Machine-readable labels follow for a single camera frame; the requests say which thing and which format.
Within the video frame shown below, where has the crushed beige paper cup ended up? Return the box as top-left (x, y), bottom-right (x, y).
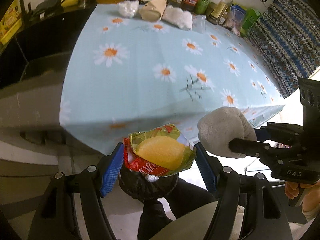
top-left (138, 0), bottom-right (168, 22)

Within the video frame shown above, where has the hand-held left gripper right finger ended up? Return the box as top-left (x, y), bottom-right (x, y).
top-left (194, 142), bottom-right (293, 240)

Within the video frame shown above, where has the person's dark trouser leg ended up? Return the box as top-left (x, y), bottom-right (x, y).
top-left (137, 177), bottom-right (221, 240)

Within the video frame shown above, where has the blue patterned woven cloth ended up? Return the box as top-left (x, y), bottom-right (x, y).
top-left (247, 0), bottom-right (320, 98)

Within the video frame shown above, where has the black kitchen sink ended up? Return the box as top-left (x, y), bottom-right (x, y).
top-left (0, 4), bottom-right (97, 89)

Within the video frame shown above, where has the white knit cloth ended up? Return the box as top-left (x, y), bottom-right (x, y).
top-left (162, 5), bottom-right (194, 31)

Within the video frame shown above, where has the black bagged waste bin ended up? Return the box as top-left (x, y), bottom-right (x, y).
top-left (118, 165), bottom-right (179, 202)

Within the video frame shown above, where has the yellow dish soap bottle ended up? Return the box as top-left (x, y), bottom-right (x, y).
top-left (0, 0), bottom-right (23, 46)

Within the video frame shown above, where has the person's right hand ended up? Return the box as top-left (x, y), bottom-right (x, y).
top-left (284, 180), bottom-right (320, 222)

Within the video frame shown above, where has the lemon print snack wrapper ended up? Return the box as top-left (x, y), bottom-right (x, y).
top-left (123, 123), bottom-right (197, 178)

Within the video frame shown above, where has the small yellow cap bottle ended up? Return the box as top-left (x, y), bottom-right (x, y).
top-left (209, 0), bottom-right (236, 25)

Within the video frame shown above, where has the daisy print blue tablecloth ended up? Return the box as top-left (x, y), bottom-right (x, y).
top-left (58, 2), bottom-right (286, 156)

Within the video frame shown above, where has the black faucet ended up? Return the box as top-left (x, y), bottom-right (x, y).
top-left (18, 0), bottom-right (33, 14)

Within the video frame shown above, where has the crumpled white tissue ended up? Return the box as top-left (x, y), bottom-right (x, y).
top-left (117, 0), bottom-right (139, 19)

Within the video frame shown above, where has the blue white seasoning bag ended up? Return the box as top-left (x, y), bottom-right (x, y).
top-left (223, 4), bottom-right (247, 31)

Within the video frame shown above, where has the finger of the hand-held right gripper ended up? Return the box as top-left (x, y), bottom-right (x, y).
top-left (254, 122), bottom-right (304, 147)
top-left (228, 138), bottom-right (272, 159)

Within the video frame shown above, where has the person's beige clothing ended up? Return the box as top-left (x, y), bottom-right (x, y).
top-left (161, 200), bottom-right (246, 240)

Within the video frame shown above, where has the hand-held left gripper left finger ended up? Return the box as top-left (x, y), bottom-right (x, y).
top-left (27, 142), bottom-right (125, 240)

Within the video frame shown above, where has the green seasoning packet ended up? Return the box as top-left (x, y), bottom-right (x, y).
top-left (241, 8), bottom-right (262, 37)

